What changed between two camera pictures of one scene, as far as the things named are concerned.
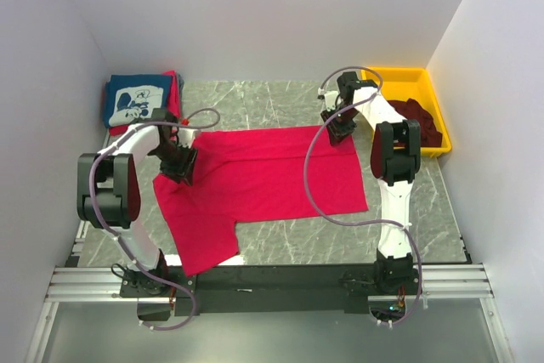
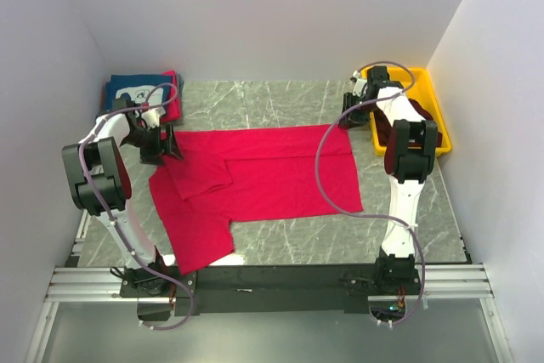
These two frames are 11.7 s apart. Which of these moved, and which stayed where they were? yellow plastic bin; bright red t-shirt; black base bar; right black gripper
Moved: right black gripper
Stayed: black base bar; yellow plastic bin; bright red t-shirt
